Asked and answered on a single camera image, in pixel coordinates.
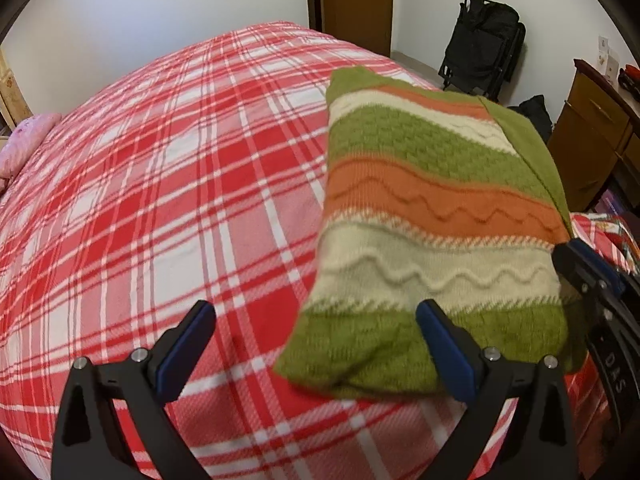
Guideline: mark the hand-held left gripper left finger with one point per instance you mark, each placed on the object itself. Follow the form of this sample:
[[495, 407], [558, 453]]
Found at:
[[185, 350]]

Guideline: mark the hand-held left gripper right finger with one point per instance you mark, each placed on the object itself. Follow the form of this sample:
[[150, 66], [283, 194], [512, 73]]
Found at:
[[447, 350]]

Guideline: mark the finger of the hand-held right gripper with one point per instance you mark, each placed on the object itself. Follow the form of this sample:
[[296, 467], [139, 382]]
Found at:
[[595, 267]]

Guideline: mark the green striped knit sweater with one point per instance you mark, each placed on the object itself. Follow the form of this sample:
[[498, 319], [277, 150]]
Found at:
[[420, 210]]

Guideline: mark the floral patterned cloth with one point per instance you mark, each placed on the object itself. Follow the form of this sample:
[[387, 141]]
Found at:
[[622, 232]]

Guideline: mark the brown wooden dresser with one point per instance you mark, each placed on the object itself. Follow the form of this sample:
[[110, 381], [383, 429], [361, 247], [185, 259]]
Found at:
[[590, 135]]

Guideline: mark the red plaid blanket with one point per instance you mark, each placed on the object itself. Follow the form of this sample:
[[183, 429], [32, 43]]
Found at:
[[175, 185]]

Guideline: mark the small black bag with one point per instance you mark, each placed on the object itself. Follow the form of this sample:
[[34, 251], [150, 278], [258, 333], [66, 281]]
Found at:
[[535, 112]]

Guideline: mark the red item on dresser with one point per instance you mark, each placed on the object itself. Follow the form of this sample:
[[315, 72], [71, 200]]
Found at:
[[631, 77]]

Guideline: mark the pink pillow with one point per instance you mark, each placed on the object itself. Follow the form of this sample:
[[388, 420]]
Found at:
[[25, 145]]

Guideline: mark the wooden headboard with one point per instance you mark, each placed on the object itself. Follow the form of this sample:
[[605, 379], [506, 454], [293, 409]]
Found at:
[[11, 90]]

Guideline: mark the brown wooden door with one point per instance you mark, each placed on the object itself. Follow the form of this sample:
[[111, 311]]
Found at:
[[357, 5]]

